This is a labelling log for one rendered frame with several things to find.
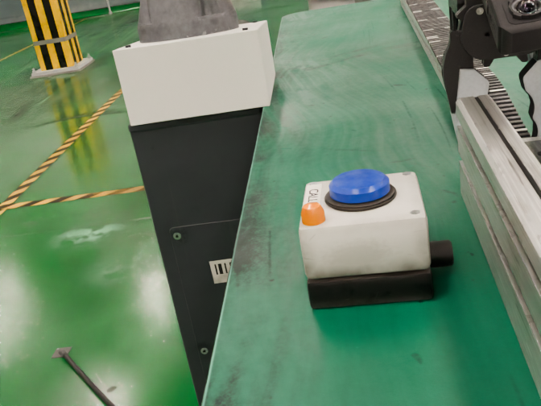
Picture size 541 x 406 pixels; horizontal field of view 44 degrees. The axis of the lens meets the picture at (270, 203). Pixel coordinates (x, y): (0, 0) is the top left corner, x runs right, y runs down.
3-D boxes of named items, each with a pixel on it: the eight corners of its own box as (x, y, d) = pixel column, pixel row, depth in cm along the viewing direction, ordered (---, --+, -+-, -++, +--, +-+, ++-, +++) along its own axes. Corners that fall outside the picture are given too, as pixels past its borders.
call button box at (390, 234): (315, 253, 52) (303, 177, 49) (445, 241, 50) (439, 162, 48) (310, 310, 45) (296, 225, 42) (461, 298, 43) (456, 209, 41)
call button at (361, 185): (332, 196, 48) (328, 170, 47) (390, 190, 47) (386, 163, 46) (331, 221, 44) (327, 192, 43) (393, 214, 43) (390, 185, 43)
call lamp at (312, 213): (303, 217, 44) (299, 200, 43) (325, 214, 44) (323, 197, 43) (301, 226, 42) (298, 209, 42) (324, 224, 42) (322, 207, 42)
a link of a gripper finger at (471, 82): (466, 147, 67) (485, 54, 63) (476, 168, 62) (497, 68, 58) (435, 144, 67) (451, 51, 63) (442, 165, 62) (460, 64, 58)
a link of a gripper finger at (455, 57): (485, 112, 61) (505, 14, 58) (489, 118, 60) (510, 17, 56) (433, 107, 62) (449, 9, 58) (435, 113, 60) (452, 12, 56)
